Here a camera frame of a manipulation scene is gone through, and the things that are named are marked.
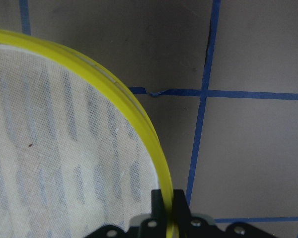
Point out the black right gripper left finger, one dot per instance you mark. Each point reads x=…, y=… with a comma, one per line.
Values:
x=158, y=210

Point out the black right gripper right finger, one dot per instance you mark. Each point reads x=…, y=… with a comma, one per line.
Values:
x=180, y=208

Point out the yellow bamboo steamer layer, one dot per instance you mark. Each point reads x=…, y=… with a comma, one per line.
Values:
x=77, y=149

